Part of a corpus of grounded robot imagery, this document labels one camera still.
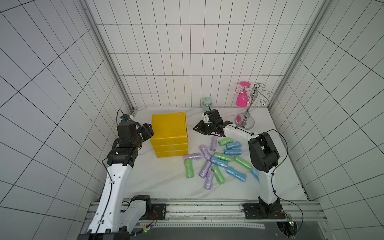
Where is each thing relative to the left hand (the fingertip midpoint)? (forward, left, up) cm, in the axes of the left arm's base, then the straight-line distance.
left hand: (146, 131), depth 75 cm
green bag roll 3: (-3, -42, -23) cm, 48 cm away
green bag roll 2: (-14, -39, -23) cm, 47 cm away
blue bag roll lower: (-14, -52, -24) cm, 59 cm away
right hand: (+15, -25, -15) cm, 33 cm away
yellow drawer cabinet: (-2, -12, -4) cm, 12 cm away
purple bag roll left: (-3, -26, -23) cm, 35 cm away
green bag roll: (-10, -22, -24) cm, 34 cm away
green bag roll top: (+8, -44, -23) cm, 50 cm away
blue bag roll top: (+5, -51, -23) cm, 56 cm away
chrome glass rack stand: (+27, -63, -24) cm, 73 cm away
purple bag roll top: (+7, -37, -23) cm, 44 cm away
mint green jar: (+39, -34, -18) cm, 55 cm away
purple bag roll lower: (-13, -30, -23) cm, 40 cm away
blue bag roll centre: (-6, -38, -22) cm, 45 cm away
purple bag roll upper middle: (0, -32, -23) cm, 40 cm away
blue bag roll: (+1, -48, -23) cm, 54 cm away
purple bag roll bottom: (-17, -33, -23) cm, 44 cm away
